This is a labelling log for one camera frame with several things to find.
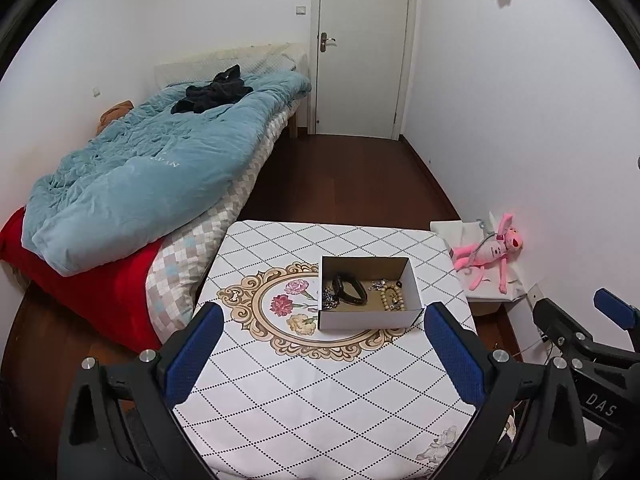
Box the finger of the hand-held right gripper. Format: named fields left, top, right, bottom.
left=532, top=298, right=640, bottom=378
left=594, top=287, right=640, bottom=348

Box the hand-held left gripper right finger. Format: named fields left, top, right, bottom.
left=424, top=302, right=586, bottom=480

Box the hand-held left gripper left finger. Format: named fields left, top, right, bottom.
left=57, top=302, right=225, bottom=480

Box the wooden bead bracelet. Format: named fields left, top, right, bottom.
left=380, top=282, right=407, bottom=311

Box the white cardboard box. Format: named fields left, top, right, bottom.
left=318, top=255, right=426, bottom=332

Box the black smart band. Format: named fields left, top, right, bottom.
left=332, top=272, right=370, bottom=306

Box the pink plush toy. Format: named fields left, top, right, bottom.
left=452, top=212, right=523, bottom=293

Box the checkered bed sheet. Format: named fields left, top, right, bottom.
left=145, top=97, right=306, bottom=343

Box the red blanket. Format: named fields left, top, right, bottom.
left=0, top=207, right=166, bottom=353

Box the white diamond pattern tablecloth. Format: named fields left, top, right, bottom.
left=172, top=220, right=478, bottom=480

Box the light blue duvet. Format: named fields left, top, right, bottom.
left=22, top=71, right=312, bottom=277

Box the brown plush toy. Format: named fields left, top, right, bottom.
left=98, top=101, right=135, bottom=136

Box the black garment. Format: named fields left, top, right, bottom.
left=171, top=65, right=254, bottom=115

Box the cream padded headboard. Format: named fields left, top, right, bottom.
left=154, top=44, right=308, bottom=92

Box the white door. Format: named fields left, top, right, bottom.
left=310, top=0, right=418, bottom=141

